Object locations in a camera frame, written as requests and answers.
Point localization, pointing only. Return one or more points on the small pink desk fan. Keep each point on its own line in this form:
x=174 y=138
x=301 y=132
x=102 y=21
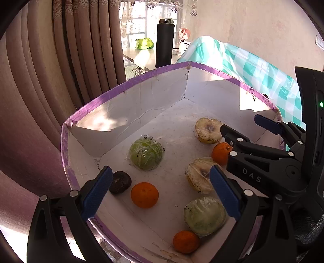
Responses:
x=184 y=34

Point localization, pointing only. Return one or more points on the green plastic bag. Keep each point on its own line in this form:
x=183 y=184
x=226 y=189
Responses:
x=144 y=44

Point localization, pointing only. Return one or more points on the floral lace curtain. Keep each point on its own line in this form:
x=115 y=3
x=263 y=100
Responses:
x=177 y=5

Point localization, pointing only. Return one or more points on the white wall switch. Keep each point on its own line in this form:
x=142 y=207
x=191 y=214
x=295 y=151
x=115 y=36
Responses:
x=320 y=42

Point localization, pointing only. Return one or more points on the pale green fruit half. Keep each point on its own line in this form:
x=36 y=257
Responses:
x=202 y=216

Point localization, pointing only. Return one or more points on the yellow apple top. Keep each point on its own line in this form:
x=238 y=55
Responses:
x=206 y=131

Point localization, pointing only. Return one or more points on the black thermos bottle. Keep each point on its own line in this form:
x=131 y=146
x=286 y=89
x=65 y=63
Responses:
x=164 y=43

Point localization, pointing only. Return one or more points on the purple-edged cardboard box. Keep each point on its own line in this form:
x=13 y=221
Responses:
x=141 y=106

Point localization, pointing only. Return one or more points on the green apple half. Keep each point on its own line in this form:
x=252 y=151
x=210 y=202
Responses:
x=145 y=154

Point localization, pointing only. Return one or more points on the orange tangerine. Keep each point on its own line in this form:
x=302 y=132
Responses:
x=219 y=154
x=144 y=194
x=186 y=242

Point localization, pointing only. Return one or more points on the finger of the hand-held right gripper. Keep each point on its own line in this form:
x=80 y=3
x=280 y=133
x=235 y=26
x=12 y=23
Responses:
x=253 y=164
x=268 y=124

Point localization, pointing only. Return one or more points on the light wooden desk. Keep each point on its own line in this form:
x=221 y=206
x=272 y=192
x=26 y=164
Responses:
x=141 y=57

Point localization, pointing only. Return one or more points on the teal white checked tablecloth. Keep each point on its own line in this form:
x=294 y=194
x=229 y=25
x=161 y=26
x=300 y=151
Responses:
x=253 y=68

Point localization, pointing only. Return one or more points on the brown-cored fruit half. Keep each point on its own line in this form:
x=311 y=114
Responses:
x=200 y=174

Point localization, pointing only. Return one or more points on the dark brown round fruit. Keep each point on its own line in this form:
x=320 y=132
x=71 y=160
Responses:
x=121 y=182

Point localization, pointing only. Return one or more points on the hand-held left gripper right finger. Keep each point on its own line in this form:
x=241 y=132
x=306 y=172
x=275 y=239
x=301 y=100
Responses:
x=225 y=194

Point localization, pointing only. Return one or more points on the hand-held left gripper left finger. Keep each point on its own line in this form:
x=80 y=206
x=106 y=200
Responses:
x=98 y=192

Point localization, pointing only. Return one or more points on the brown pleated curtain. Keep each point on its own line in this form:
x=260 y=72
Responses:
x=38 y=101

